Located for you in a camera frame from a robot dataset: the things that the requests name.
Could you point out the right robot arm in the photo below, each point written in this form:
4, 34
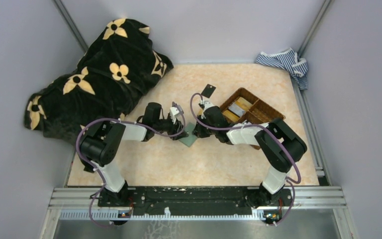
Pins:
282, 147

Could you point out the black card on table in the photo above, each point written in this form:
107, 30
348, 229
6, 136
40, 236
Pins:
208, 91

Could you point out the aluminium frame rail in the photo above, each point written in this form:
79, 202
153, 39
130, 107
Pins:
80, 203

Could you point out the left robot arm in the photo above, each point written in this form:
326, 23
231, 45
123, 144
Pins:
98, 142

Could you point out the green card holder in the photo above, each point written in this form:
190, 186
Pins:
190, 138

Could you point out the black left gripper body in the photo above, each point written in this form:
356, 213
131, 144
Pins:
166, 125

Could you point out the black floral blanket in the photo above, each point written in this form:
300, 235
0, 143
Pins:
118, 69

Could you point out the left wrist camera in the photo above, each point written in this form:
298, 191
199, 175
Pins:
176, 113

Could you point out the woven wicker divided basket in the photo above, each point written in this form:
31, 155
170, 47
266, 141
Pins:
260, 112

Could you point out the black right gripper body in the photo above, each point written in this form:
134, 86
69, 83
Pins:
202, 132

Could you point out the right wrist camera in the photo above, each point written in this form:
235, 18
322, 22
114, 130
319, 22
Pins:
205, 104

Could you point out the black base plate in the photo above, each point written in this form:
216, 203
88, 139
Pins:
195, 201

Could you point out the blue striped cloth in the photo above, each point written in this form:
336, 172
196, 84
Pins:
290, 61

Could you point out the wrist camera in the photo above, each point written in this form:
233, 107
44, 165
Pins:
176, 113
205, 104

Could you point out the silver card in basket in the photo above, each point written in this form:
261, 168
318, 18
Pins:
236, 109

